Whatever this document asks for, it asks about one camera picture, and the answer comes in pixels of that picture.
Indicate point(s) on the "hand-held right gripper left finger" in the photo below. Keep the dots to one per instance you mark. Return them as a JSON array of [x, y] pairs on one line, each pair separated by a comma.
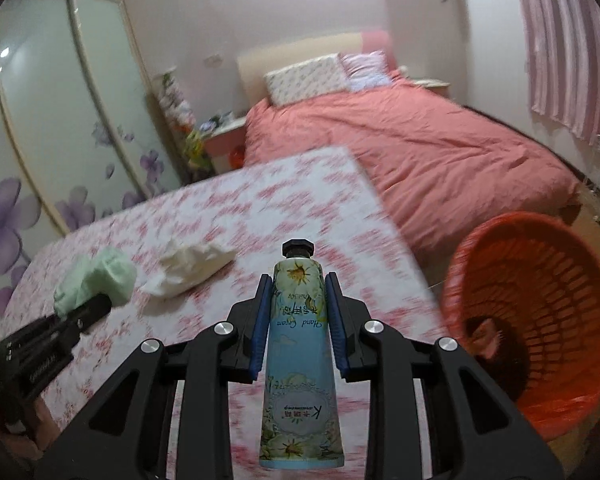
[[262, 330]]

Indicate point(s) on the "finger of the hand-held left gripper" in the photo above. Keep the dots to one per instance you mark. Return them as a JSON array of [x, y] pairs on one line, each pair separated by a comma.
[[92, 312]]

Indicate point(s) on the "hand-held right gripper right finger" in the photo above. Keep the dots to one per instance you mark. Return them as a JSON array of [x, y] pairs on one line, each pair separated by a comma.
[[336, 330]]

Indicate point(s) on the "light green cloth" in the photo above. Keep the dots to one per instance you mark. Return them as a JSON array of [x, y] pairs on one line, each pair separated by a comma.
[[105, 272]]

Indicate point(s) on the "blue floral hand cream tube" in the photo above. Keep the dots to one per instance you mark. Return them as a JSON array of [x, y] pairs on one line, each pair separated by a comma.
[[300, 360]]

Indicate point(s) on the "brown striped knitted scarf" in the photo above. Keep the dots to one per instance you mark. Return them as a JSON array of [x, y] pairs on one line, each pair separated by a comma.
[[482, 336]]

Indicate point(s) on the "orange plastic basket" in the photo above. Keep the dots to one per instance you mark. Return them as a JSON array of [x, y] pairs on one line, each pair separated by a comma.
[[555, 280]]

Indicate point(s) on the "crumpled white tissue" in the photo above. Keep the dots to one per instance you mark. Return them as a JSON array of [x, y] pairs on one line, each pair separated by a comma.
[[190, 265]]

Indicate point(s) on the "pink floral tablecloth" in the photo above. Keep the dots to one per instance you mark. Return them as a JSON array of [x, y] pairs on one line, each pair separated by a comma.
[[280, 200]]

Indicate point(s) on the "yellow flower bouquet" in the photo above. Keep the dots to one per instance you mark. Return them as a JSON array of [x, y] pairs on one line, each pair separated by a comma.
[[196, 150]]

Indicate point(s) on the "bed with pink duvet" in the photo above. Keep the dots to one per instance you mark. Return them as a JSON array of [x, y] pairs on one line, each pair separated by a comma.
[[430, 160]]

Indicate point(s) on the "white nightstand with pink drawers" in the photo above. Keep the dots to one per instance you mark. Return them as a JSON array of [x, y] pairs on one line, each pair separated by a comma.
[[225, 137]]

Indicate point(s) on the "wardrobe with floral glass doors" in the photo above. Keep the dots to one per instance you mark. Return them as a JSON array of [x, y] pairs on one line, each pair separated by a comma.
[[55, 110]]

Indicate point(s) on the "pale flower bouquet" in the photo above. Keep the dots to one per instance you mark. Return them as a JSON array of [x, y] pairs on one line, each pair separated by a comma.
[[175, 102]]

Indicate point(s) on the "white floral pillow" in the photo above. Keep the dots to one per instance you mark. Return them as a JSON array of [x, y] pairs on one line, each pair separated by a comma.
[[305, 80]]

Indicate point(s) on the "pink striped pillow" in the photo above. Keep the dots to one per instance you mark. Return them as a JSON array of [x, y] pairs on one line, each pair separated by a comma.
[[365, 70]]

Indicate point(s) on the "small beige nightstand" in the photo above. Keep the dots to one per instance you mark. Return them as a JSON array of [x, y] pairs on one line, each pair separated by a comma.
[[432, 86]]

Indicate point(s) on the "beige and pink headboard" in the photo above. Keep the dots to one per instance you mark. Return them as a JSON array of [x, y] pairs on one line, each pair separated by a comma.
[[300, 52]]

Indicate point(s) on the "pink curtain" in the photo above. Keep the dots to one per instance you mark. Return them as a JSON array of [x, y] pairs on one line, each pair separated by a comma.
[[565, 50]]

